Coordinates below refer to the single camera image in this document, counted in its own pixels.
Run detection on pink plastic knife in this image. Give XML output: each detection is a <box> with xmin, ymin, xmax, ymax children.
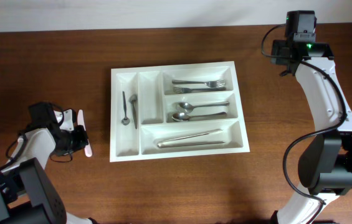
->
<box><xmin>77</xmin><ymin>110</ymin><xmax>93</xmax><ymax>157</ymax></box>

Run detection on small thin steel teaspoon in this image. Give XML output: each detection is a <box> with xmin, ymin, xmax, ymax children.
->
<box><xmin>121</xmin><ymin>91</ymin><xmax>130</xmax><ymax>126</ymax></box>

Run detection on steel teaspoon patterned handle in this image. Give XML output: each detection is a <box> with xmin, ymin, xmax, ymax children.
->
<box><xmin>129</xmin><ymin>95</ymin><xmax>138</xmax><ymax>129</ymax></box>

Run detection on steel fork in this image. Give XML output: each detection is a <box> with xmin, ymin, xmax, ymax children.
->
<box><xmin>171</xmin><ymin>80</ymin><xmax>226</xmax><ymax>88</ymax></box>
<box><xmin>173</xmin><ymin>86</ymin><xmax>226</xmax><ymax>94</ymax></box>

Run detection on large steel tablespoon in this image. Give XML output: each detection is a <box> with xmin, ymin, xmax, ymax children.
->
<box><xmin>176</xmin><ymin>101</ymin><xmax>230</xmax><ymax>113</ymax></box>

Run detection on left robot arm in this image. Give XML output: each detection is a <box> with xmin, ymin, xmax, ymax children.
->
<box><xmin>0</xmin><ymin>102</ymin><xmax>96</xmax><ymax>224</ymax></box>

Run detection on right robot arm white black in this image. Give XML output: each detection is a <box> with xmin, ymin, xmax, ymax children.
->
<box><xmin>269</xmin><ymin>11</ymin><xmax>352</xmax><ymax>223</ymax></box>

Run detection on white plastic cutlery tray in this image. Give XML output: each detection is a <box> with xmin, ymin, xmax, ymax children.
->
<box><xmin>110</xmin><ymin>62</ymin><xmax>250</xmax><ymax>162</ymax></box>

